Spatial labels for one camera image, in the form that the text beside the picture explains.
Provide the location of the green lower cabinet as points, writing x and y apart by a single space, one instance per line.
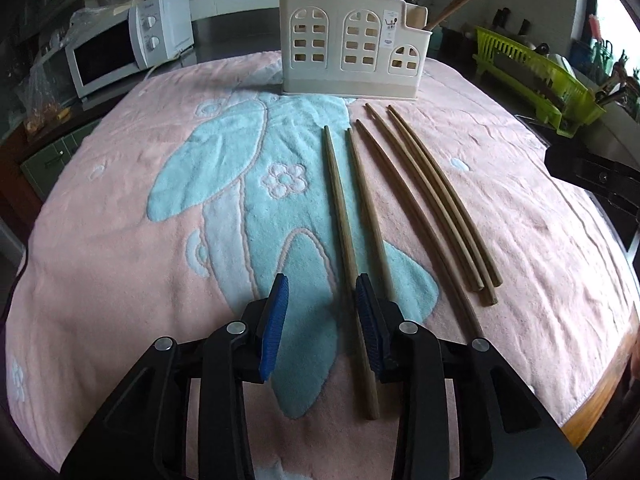
43 169

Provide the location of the white microwave oven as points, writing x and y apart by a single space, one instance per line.
116 43

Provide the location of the cream plastic utensil holder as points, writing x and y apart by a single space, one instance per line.
353 48

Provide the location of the pink and blue towel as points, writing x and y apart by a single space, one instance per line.
203 184

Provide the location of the plastic bag with food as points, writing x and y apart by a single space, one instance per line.
46 95

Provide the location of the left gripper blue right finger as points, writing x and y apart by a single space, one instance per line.
373 326

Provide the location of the green dish drying rack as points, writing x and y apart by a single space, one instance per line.
560 100

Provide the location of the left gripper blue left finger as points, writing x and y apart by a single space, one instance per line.
271 325

